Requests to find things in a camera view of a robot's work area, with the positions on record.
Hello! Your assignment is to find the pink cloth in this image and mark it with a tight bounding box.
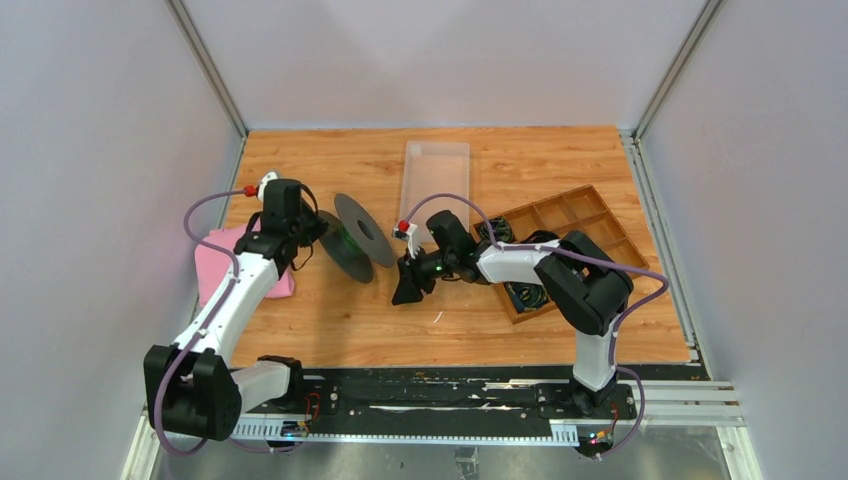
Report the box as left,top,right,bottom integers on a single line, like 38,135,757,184
195,224,296,307

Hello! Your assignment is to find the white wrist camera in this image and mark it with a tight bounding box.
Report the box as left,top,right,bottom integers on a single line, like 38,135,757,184
392,219,421,259
257,170,281,202

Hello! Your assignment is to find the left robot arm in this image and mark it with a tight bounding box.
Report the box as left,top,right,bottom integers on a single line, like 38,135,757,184
143,173,328,456

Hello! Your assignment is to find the dark grey perforated spool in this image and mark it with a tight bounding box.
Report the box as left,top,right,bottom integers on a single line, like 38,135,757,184
319,193,395,284

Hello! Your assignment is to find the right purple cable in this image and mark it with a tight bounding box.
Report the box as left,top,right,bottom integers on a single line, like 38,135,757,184
400,193,672,458

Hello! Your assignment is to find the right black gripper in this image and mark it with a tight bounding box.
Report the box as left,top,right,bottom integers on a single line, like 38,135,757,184
393,247,457,307

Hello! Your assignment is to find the coiled cable blue green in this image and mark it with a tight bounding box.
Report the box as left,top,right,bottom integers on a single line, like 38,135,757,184
490,217,515,243

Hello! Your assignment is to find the translucent plastic tray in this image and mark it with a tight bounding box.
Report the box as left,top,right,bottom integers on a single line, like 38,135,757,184
397,141,471,221

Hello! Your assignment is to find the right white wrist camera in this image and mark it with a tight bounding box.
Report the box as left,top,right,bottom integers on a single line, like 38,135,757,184
392,219,421,259

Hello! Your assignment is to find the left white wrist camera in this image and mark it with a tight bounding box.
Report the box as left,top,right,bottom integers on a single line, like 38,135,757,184
257,170,281,202

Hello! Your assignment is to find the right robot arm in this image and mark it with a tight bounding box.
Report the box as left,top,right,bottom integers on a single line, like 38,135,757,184
392,210,633,417

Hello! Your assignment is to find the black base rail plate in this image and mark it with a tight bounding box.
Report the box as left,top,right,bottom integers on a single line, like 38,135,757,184
252,365,638,440

